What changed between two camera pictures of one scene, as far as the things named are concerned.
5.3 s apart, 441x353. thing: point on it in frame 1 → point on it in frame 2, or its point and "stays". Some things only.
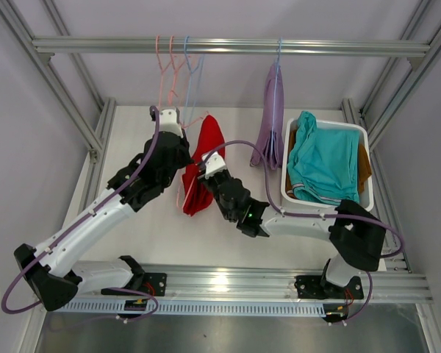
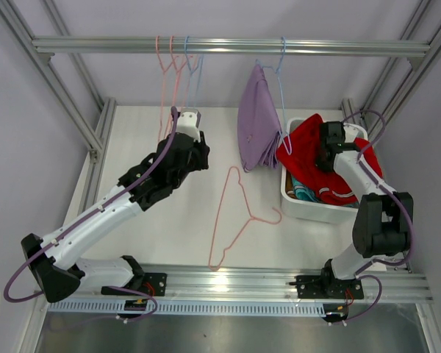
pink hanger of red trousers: x=181 y=175 → x=249 y=209
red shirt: x=210 y=140 → x=300 y=148
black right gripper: x=207 y=181 → x=319 y=164
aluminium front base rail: x=202 y=282 stays
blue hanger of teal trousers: x=192 y=71 stays
